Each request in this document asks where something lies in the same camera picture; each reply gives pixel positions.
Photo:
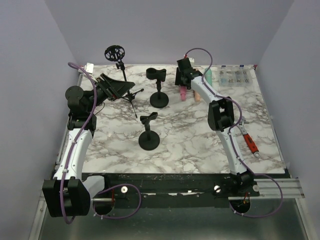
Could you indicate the tall round-base mic stand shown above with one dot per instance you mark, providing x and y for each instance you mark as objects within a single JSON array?
[{"x": 158, "y": 99}]

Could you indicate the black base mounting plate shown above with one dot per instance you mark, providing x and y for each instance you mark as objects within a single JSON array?
[{"x": 170, "y": 191}]

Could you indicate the clear plastic parts box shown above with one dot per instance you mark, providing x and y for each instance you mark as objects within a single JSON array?
[{"x": 234, "y": 76}]

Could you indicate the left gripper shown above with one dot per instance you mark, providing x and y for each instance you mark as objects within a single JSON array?
[{"x": 114, "y": 88}]

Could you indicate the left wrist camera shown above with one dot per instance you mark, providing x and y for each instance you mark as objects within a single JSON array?
[{"x": 89, "y": 68}]

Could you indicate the beige microphone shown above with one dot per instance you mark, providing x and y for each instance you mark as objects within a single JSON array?
[{"x": 197, "y": 97}]

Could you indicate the pink microphone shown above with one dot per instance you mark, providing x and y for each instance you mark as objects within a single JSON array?
[{"x": 183, "y": 93}]

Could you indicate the short round-base mic stand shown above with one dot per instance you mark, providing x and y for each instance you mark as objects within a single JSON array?
[{"x": 148, "y": 140}]

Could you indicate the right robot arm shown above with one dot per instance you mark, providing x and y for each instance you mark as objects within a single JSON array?
[{"x": 220, "y": 119}]

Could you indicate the green microphone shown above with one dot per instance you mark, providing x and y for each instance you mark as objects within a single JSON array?
[{"x": 208, "y": 76}]

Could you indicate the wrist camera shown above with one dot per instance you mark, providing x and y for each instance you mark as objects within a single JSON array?
[
  {"x": 89, "y": 68},
  {"x": 191, "y": 60}
]

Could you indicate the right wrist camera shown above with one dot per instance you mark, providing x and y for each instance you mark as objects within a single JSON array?
[{"x": 191, "y": 60}]

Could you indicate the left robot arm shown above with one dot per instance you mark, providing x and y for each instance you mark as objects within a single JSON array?
[{"x": 66, "y": 194}]

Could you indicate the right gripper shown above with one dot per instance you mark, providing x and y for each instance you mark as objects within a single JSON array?
[{"x": 178, "y": 80}]

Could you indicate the red adjustable wrench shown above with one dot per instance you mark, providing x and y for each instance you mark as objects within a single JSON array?
[{"x": 249, "y": 141}]

